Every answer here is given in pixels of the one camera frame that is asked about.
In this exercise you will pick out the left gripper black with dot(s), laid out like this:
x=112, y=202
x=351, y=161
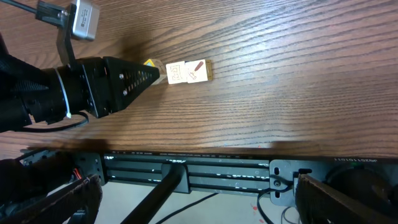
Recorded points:
x=86, y=86

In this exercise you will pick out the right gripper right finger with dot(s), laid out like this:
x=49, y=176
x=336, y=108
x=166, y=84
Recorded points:
x=317, y=202

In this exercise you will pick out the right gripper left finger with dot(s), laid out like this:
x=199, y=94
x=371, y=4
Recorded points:
x=78, y=202

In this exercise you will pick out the yellow block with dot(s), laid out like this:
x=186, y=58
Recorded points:
x=161, y=73

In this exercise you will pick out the block with blue side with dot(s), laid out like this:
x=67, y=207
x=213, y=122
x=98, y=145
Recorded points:
x=176, y=72

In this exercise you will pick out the white block with brush picture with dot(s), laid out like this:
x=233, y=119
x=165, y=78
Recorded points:
x=199, y=71

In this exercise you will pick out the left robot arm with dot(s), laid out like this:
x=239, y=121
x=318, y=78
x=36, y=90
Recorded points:
x=25, y=94

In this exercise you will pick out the black stand leg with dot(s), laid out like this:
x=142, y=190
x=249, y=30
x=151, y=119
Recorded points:
x=175, y=179

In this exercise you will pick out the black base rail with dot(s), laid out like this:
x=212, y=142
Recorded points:
x=371, y=180

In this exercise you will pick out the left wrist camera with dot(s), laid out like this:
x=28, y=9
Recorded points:
x=79, y=21

